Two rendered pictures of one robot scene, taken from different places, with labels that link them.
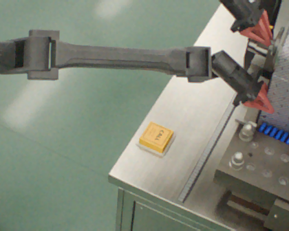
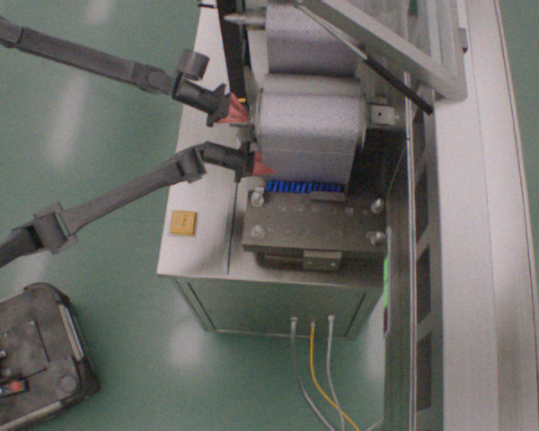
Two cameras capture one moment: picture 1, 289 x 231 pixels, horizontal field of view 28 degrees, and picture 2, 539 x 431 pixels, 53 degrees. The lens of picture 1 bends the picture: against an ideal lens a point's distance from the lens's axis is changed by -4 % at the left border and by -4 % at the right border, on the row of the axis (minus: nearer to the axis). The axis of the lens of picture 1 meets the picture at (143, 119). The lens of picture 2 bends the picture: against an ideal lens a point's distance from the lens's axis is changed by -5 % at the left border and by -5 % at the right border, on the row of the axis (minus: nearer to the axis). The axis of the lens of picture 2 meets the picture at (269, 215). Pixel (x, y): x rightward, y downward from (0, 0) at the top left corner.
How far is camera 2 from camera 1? 0.41 m
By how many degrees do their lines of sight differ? 17
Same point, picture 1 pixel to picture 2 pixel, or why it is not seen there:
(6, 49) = (22, 240)
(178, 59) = (172, 172)
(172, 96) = not seen: hidden behind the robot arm
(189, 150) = (215, 221)
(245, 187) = (274, 249)
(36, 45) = (46, 226)
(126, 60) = (128, 197)
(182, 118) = (198, 192)
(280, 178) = (301, 230)
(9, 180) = (76, 263)
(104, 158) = (149, 205)
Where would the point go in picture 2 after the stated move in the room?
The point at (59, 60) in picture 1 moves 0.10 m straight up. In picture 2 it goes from (71, 228) to (56, 211)
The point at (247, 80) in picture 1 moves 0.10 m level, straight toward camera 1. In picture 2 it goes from (239, 159) to (241, 194)
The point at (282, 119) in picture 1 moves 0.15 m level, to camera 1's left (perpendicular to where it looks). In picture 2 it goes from (284, 174) to (232, 189)
